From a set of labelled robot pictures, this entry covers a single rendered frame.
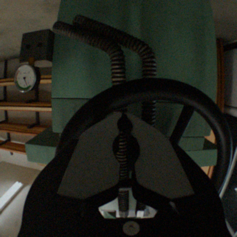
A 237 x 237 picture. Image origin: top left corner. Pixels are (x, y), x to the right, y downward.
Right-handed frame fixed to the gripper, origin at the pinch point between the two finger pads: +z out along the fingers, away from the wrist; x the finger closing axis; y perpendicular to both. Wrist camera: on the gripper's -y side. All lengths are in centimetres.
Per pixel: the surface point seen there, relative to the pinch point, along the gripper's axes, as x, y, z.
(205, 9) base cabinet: 24.2, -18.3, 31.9
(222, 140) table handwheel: 15.4, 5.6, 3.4
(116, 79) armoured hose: -0.7, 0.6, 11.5
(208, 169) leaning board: 122, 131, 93
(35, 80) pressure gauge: -17.9, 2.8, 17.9
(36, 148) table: -22.2, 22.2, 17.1
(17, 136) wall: -237, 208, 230
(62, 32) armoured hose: -10.9, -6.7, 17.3
